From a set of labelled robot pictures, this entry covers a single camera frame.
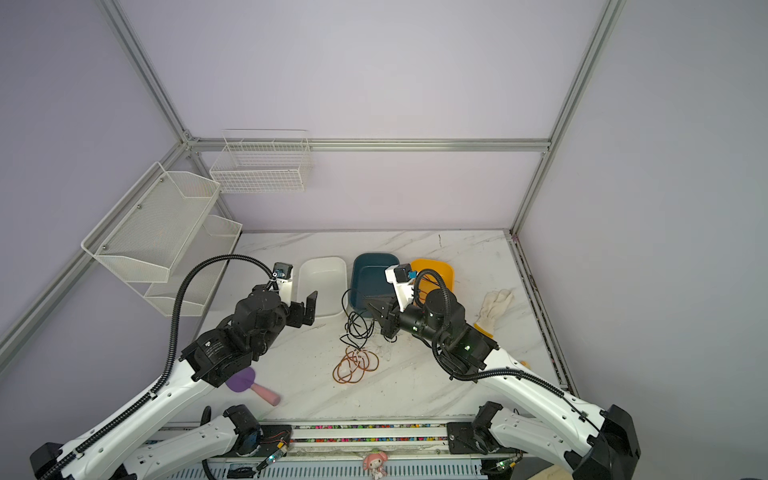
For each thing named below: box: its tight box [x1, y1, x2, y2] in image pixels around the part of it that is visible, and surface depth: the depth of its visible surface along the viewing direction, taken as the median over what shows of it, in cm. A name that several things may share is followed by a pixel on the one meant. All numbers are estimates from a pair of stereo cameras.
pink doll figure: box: [362, 448, 389, 480], surface depth 70 cm
